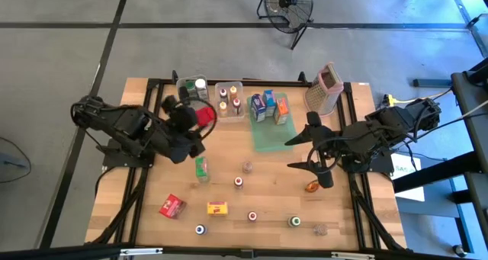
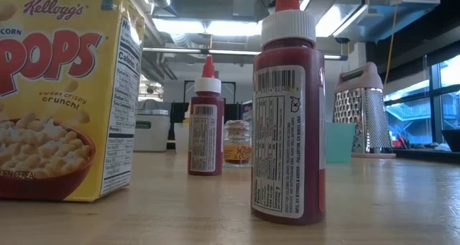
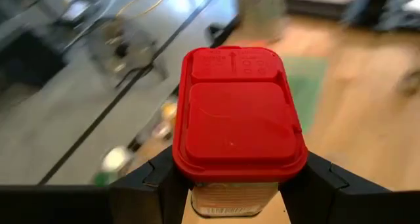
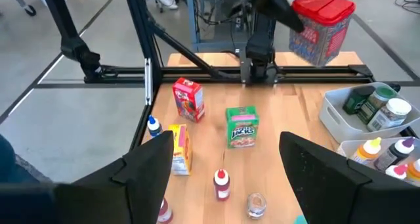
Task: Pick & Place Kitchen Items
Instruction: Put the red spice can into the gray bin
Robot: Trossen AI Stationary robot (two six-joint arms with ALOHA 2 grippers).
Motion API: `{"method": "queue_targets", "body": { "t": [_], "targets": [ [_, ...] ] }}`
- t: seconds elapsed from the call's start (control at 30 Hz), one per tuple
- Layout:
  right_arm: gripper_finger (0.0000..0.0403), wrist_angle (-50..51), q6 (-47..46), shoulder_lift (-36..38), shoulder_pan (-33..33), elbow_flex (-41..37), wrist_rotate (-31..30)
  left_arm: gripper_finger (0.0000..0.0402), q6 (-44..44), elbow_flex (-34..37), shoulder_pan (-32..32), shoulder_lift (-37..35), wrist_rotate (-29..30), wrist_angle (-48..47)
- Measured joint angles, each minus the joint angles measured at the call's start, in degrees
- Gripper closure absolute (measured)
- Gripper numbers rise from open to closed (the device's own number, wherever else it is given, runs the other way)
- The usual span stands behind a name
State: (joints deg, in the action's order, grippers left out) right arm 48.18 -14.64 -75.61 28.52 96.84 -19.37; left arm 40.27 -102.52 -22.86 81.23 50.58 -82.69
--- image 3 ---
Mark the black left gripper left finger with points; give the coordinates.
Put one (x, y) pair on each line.
(157, 174)

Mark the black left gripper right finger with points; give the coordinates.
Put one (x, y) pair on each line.
(315, 181)

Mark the red-lidded brown container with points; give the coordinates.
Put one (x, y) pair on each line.
(239, 119)

